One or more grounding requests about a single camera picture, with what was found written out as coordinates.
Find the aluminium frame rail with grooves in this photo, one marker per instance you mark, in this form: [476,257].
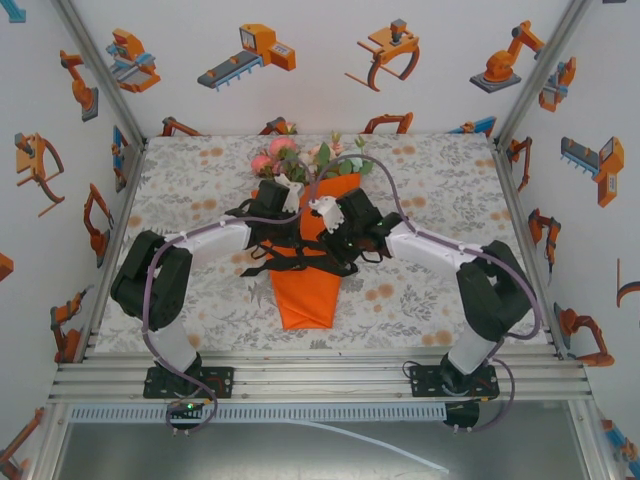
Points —
[320,380]

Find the slanted aluminium frame post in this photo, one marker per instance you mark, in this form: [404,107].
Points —
[100,70]
[545,70]

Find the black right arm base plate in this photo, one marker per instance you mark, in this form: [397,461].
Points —
[422,380]

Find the black printed ribbon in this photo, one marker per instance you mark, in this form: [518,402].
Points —
[290,262]

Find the artificial flower bouquet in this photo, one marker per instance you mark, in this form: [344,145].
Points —
[280,146]

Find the orange wrapping paper sheet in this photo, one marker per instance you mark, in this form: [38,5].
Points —
[307,300]

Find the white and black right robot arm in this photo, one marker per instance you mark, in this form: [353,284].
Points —
[425,247]

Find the black controller board green LED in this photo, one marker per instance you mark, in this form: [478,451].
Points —
[187,407]

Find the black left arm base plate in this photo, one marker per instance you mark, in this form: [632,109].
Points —
[225,380]

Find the aluminium table side rail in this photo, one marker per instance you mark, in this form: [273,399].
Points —
[96,320]
[504,160]

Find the thin white tube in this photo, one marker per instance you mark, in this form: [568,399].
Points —
[380,444]

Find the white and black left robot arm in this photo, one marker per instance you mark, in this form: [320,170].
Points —
[215,245]

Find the floral patterned table mat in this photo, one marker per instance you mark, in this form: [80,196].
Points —
[225,310]

